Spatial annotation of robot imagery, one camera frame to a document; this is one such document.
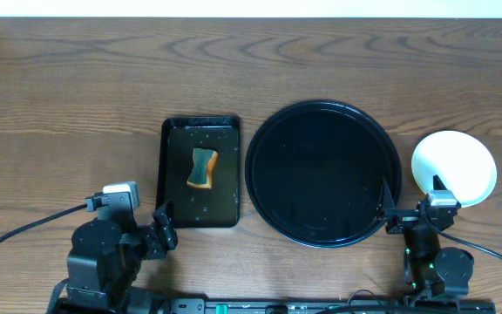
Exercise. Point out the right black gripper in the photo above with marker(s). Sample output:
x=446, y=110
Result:
x=404, y=218

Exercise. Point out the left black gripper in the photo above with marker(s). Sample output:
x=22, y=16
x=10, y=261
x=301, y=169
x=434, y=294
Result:
x=167, y=225

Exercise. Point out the light blue plate with sauce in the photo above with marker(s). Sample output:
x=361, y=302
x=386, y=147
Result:
x=462, y=163

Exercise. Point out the orange sponge with green pad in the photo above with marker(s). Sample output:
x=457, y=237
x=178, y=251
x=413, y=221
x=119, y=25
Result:
x=201, y=175

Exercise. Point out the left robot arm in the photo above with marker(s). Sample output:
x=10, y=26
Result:
x=105, y=260

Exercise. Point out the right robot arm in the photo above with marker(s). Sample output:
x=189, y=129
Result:
x=437, y=275

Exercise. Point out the black rectangular water tray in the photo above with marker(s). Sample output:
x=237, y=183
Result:
x=200, y=207

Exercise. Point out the round black serving tray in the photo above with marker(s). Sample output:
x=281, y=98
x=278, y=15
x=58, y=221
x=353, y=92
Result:
x=315, y=172

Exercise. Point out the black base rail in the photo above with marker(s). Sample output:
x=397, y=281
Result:
x=277, y=305

